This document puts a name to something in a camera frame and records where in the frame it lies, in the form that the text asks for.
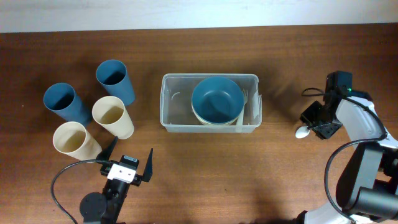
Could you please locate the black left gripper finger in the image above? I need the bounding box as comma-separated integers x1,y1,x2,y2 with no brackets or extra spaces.
96,137,118,163
142,149,153,182

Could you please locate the white plastic spoon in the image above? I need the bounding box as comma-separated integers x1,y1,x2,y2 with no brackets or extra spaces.
295,126,310,139

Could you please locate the white plastic fork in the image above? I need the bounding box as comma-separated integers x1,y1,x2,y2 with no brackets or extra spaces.
236,90,248,133

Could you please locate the blue bowl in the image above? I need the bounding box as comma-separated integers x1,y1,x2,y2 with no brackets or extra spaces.
191,76,244,123

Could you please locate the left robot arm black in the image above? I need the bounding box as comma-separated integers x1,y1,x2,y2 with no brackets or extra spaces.
80,138,153,223

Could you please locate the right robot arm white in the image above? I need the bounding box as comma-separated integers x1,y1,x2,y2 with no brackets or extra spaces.
295,71,397,224

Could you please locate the cream cup near container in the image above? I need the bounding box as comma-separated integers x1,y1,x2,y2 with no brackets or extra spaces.
92,96,134,139

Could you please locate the clear plastic container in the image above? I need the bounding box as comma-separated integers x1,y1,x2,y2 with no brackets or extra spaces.
160,73,262,133

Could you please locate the blue cup near container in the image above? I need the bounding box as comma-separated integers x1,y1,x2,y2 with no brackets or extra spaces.
96,59,136,106

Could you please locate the cream cup front left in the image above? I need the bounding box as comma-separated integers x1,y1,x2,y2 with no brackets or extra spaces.
52,121,102,161

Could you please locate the blue cup far left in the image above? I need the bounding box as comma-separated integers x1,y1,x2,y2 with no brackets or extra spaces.
43,83,93,126

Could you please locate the left camera black cable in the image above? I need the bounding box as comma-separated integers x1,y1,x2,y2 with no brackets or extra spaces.
50,159,113,224

